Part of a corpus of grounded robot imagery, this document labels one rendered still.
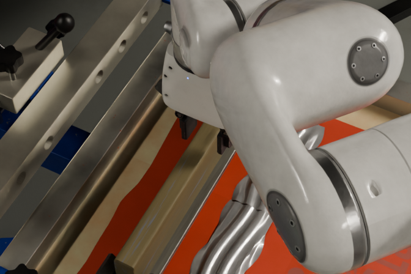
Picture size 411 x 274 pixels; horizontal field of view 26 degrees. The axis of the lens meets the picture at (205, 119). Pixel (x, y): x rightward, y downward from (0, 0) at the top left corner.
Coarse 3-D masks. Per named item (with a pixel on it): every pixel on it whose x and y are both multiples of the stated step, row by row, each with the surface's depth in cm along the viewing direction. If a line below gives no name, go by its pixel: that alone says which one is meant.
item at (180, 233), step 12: (228, 156) 127; (216, 168) 125; (216, 180) 124; (204, 192) 123; (192, 204) 122; (192, 216) 121; (180, 228) 120; (180, 240) 119; (168, 252) 117; (156, 264) 116
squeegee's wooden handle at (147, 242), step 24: (192, 144) 120; (216, 144) 122; (192, 168) 118; (168, 192) 115; (192, 192) 120; (144, 216) 113; (168, 216) 114; (144, 240) 111; (168, 240) 118; (120, 264) 109; (144, 264) 112
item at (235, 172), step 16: (176, 128) 134; (336, 128) 134; (352, 128) 134; (176, 144) 133; (320, 144) 133; (160, 160) 131; (176, 160) 131; (240, 160) 131; (224, 176) 129; (240, 176) 129; (224, 192) 128
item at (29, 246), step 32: (160, 64) 138; (128, 96) 134; (384, 96) 134; (96, 128) 130; (128, 128) 132; (96, 160) 127; (64, 192) 124; (32, 224) 120; (64, 224) 124; (0, 256) 118; (32, 256) 118
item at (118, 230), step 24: (144, 192) 128; (120, 216) 125; (216, 216) 125; (120, 240) 123; (192, 240) 123; (264, 240) 123; (96, 264) 121; (168, 264) 121; (264, 264) 121; (288, 264) 121
